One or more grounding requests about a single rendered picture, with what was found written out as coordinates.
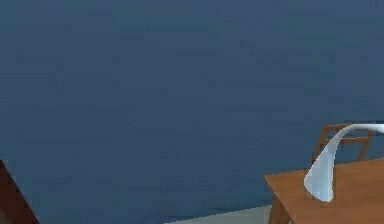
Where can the white curved desk lamp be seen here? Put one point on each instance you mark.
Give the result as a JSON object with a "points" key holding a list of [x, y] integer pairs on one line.
{"points": [[321, 180]]}

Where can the brown wooden chair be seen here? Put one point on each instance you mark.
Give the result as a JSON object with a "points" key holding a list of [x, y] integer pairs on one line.
{"points": [[363, 146]]}

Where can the brown wooden table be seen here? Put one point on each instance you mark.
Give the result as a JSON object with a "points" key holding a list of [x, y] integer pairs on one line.
{"points": [[356, 193]]}

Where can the dark red-brown furniture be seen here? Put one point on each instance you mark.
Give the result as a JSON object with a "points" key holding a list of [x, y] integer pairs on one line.
{"points": [[11, 203]]}

